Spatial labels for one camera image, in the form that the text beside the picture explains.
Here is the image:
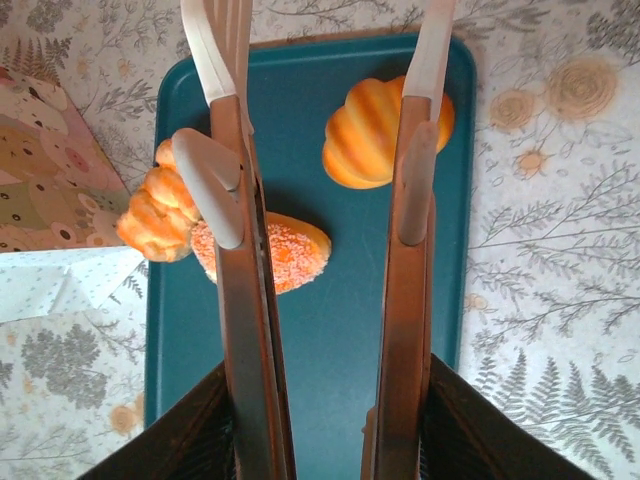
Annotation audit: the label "white paper gift bag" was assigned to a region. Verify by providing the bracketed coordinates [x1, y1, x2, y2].
[0, 64, 149, 324]

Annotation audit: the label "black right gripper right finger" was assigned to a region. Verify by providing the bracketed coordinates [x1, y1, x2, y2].
[422, 352, 596, 480]

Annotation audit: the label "sugared oval fake bread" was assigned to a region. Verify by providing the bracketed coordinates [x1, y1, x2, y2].
[189, 210, 333, 296]

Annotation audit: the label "tongs with white tips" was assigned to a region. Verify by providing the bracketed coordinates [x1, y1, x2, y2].
[172, 0, 459, 480]

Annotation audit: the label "shell-shaped fake bread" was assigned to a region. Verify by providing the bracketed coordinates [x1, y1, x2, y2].
[322, 74, 456, 191]

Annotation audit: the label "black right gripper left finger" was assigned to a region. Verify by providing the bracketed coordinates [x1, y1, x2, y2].
[79, 359, 236, 480]

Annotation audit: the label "teal plastic tray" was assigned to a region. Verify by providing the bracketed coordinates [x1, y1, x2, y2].
[143, 32, 476, 480]

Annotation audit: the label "twisted golden fake bun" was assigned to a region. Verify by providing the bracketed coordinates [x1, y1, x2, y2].
[115, 138, 204, 264]

